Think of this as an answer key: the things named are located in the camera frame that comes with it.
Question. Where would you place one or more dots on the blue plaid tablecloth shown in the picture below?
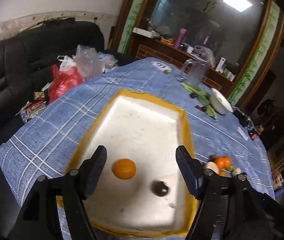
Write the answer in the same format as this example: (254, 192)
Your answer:
(45, 144)

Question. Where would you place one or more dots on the yellow rimmed white foam tray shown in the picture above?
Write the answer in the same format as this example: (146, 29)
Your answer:
(147, 130)

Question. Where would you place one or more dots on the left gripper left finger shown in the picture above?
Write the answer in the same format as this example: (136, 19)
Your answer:
(38, 217)

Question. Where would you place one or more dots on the clear plastic bag on shelf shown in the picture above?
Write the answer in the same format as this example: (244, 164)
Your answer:
(206, 54)

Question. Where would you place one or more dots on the pink thermos bottle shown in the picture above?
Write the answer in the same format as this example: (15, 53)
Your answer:
(180, 37)

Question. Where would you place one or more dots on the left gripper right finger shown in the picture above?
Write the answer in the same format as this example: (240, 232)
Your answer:
(234, 198)

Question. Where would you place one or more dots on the green leafy vegetable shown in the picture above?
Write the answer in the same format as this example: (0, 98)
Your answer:
(203, 99)

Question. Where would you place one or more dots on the small mandarin orange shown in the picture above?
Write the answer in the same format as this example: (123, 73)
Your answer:
(222, 173)

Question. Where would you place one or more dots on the brown kiwi fruit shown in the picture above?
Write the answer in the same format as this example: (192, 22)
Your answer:
(213, 158)

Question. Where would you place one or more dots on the wooden cabinet shelf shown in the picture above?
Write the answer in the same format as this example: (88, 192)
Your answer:
(142, 47)

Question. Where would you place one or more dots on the red plastic bag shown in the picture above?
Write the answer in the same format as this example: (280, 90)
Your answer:
(63, 81)

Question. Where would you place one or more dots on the white tall box on shelf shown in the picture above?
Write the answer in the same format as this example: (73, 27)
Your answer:
(220, 64)

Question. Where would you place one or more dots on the clear plastic bag on sofa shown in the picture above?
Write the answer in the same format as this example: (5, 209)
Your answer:
(88, 62)

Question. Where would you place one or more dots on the white paper card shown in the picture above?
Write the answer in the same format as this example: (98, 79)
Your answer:
(242, 133)

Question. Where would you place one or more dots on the large orange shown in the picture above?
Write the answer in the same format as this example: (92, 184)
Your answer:
(223, 162)

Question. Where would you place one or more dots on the white bowl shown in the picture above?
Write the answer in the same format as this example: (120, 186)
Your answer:
(219, 102)

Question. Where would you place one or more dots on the black sofa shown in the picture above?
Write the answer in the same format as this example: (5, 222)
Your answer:
(26, 59)

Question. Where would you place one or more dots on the far dark plum small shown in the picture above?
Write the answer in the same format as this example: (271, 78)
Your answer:
(193, 95)

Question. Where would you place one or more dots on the black red battery pack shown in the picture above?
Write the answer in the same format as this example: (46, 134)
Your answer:
(255, 132)

